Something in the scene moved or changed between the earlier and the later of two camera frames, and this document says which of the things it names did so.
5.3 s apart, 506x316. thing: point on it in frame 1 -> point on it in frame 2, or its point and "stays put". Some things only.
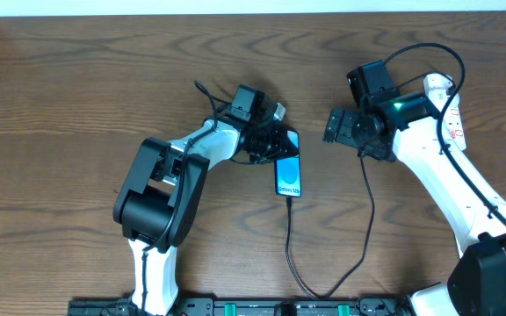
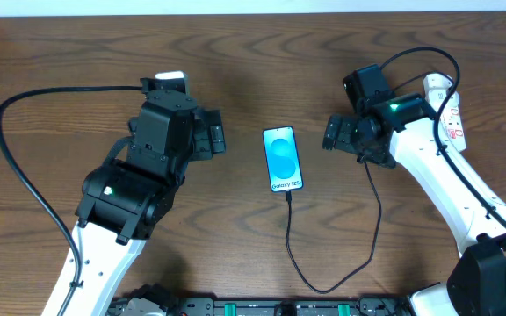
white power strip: x=452 y=122 stays put
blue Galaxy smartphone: x=287 y=171 stays put
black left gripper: x=277 y=143 -> x=213 y=132
